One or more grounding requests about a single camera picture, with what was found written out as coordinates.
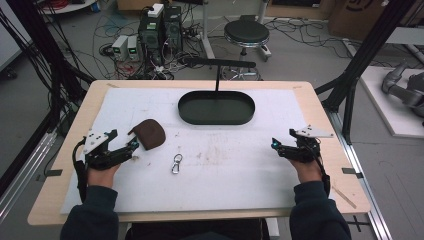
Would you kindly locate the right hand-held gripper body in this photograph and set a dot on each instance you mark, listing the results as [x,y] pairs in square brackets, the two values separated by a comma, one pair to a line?
[305,150]

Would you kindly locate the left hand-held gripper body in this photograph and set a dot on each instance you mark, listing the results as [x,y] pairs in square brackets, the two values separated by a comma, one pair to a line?
[100,156]

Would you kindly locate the brown pouch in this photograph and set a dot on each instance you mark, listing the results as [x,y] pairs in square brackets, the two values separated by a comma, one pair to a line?
[151,133]

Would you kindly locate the person's left hand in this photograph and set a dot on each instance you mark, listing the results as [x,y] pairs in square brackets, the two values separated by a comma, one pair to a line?
[101,176]

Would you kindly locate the person's right hand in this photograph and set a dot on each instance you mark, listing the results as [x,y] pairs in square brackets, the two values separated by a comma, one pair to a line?
[308,171]

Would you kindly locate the metal key clip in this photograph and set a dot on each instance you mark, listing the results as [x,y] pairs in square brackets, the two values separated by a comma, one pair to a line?
[176,164]

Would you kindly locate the dark tape strip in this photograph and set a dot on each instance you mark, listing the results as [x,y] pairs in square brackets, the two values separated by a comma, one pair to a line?
[351,171]
[53,173]

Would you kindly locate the thin wooden stick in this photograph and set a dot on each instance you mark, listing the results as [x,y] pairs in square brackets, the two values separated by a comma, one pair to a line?
[345,197]

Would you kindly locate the wooden table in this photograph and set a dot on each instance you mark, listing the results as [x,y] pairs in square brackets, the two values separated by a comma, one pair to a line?
[346,196]

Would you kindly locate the white table mat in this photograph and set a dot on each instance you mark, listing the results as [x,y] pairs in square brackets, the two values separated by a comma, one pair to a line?
[216,180]

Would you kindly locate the black oval tray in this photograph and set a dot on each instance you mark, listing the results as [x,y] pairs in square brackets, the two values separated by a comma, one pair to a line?
[216,108]

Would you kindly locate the grey power supply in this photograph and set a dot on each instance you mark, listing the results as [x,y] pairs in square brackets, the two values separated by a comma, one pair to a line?
[120,46]
[133,48]

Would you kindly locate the white platform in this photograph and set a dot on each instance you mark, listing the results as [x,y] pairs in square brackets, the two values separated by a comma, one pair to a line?
[390,113]

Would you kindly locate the black T-shaped stand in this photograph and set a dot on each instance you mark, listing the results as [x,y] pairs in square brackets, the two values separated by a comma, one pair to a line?
[220,62]

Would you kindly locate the black computer tower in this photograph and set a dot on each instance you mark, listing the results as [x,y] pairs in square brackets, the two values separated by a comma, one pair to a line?
[150,40]
[173,30]

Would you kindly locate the black round stool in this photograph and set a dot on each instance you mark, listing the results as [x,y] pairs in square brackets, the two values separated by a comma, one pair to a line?
[246,31]

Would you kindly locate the white box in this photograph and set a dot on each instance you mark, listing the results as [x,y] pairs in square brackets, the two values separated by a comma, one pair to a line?
[155,10]

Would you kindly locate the cardboard box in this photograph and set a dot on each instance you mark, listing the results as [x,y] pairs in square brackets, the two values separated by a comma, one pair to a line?
[356,16]

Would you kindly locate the white table leg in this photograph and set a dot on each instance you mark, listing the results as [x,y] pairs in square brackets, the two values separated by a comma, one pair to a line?
[206,30]

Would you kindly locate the white round table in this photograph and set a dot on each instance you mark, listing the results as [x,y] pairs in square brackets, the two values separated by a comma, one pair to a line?
[66,6]

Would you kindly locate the aluminium rail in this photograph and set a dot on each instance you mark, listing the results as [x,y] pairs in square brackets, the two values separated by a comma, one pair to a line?
[366,186]
[26,170]

